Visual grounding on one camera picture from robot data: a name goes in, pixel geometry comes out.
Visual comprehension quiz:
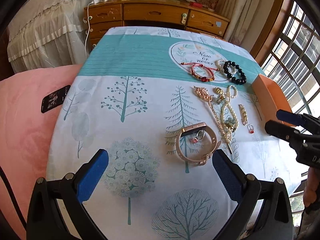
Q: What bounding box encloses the orange plastic tray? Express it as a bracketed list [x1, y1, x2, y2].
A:
[252, 74, 292, 126]

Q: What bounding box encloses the rose gold smart watch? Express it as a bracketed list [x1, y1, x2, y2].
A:
[175, 122, 221, 166]

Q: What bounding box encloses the gold rhinestone hair clip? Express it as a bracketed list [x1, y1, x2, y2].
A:
[239, 104, 248, 126]

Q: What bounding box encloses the long pearl necklace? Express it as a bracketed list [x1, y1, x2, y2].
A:
[220, 84, 239, 144]

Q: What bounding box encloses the silver ring red stone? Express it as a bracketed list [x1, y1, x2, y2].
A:
[190, 129, 205, 144]

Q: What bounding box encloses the black bead bracelet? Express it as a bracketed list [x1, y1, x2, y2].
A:
[222, 60, 247, 85]

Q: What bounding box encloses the white pearl bracelet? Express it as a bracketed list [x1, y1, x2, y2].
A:
[215, 58, 237, 75]

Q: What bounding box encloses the gold hairpin stick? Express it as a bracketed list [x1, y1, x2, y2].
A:
[194, 86, 233, 154]

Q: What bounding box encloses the person's right hand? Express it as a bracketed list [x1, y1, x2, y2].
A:
[303, 167, 319, 207]

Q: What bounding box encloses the window with metal grille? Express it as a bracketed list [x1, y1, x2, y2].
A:
[261, 3, 320, 118]

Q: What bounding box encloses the gold round brooch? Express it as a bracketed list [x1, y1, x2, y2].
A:
[214, 87, 225, 104]

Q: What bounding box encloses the black smartphone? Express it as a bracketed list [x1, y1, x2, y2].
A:
[41, 85, 71, 113]

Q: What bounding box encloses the tree pattern tablecloth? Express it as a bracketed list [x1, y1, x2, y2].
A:
[47, 27, 303, 239]

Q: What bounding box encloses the beige curtain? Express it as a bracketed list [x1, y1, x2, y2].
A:
[219, 0, 274, 51]

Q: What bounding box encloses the paper cup on desk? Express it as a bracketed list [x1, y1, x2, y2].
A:
[208, 0, 219, 11]

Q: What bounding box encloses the white lace covered furniture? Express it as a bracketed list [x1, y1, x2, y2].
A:
[7, 0, 92, 73]

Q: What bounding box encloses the red box on desk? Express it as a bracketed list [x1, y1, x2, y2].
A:
[189, 2, 203, 8]

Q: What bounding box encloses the wooden desk with drawers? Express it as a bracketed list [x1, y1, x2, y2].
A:
[83, 0, 230, 48]

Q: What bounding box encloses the small ring red gem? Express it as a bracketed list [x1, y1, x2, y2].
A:
[247, 124, 254, 134]

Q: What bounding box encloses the red string bracelet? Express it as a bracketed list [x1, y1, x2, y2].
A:
[181, 61, 220, 82]

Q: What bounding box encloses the white charger with cable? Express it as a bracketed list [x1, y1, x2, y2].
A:
[82, 0, 109, 59]

